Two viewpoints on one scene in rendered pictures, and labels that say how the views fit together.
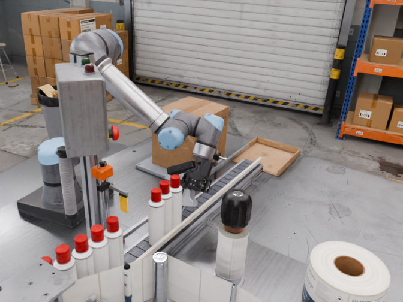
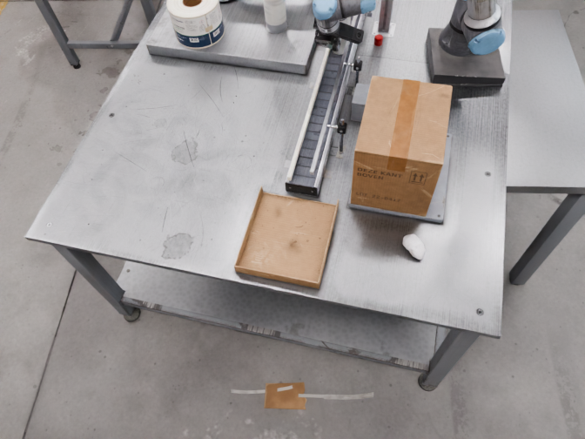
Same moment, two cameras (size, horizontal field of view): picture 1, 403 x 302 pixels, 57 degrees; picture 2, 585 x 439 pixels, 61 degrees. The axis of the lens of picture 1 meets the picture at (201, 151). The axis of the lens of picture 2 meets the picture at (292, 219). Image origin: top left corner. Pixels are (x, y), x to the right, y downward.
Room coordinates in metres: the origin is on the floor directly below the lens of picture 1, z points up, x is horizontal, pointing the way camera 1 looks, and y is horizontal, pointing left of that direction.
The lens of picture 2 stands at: (2.53, -0.49, 2.19)
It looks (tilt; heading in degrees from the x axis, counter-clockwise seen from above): 59 degrees down; 168
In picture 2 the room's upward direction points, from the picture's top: 6 degrees counter-clockwise
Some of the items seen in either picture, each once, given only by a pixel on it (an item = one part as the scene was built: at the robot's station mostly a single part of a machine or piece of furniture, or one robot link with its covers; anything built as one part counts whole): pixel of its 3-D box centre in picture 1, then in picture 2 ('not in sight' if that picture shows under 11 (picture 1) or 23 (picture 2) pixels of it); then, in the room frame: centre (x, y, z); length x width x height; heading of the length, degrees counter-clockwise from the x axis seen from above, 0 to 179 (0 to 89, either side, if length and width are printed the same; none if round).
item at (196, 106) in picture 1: (190, 134); (399, 146); (1.67, 0.06, 0.99); 0.30 x 0.24 x 0.27; 148
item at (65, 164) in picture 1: (68, 184); not in sight; (0.84, 0.35, 1.18); 0.04 x 0.04 x 0.21
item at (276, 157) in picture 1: (267, 154); (288, 234); (1.78, -0.35, 0.85); 0.30 x 0.26 x 0.04; 148
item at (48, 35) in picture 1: (81, 56); not in sight; (5.09, 1.71, 0.57); 1.20 x 0.85 x 1.14; 161
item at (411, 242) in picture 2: not in sight; (413, 246); (1.94, 0.00, 0.85); 0.08 x 0.07 x 0.04; 161
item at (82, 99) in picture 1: (81, 108); not in sight; (0.88, 0.30, 1.38); 0.17 x 0.10 x 0.19; 24
